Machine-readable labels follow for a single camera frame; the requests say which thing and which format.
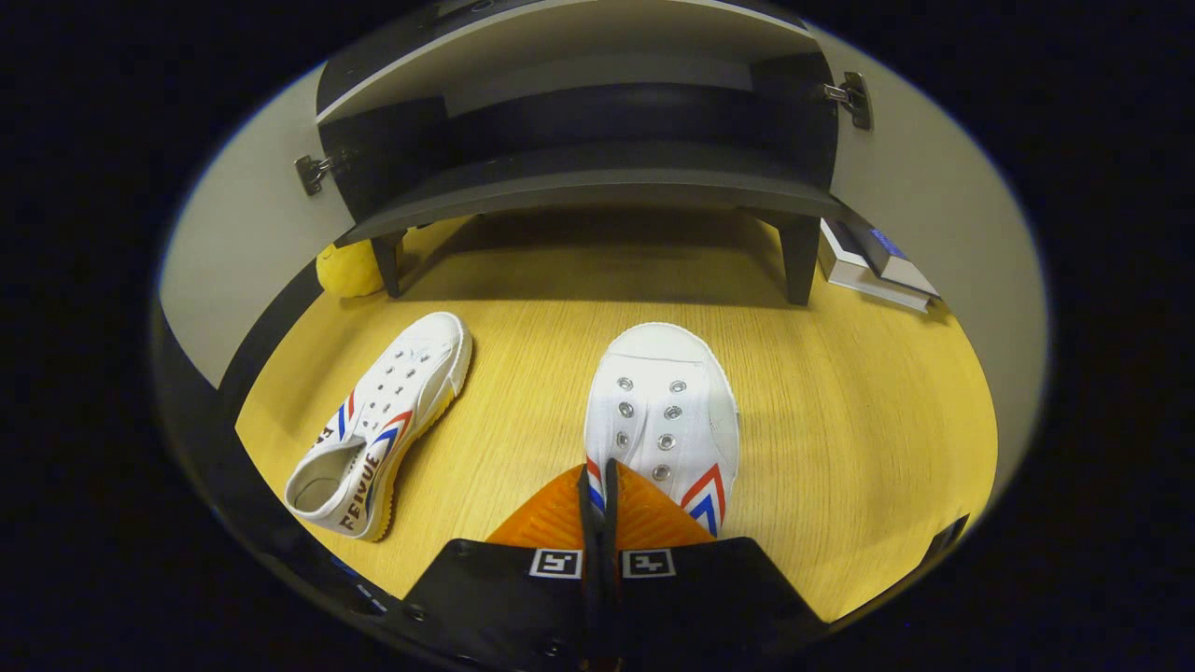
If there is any yellow plush toy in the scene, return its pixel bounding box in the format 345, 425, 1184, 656
316, 241, 386, 300

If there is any white canvas shoe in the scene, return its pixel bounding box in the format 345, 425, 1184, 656
583, 322, 741, 540
284, 311, 473, 543

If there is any white flat box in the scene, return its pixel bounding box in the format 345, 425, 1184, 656
819, 217, 935, 314

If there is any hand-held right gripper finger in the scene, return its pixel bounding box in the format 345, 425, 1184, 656
603, 457, 832, 668
401, 462, 603, 668

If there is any white shoe cabinet door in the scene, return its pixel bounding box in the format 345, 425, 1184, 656
808, 23, 1048, 510
157, 61, 367, 390

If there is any white and grey shoe cabinet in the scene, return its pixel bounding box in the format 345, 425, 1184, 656
315, 0, 874, 307

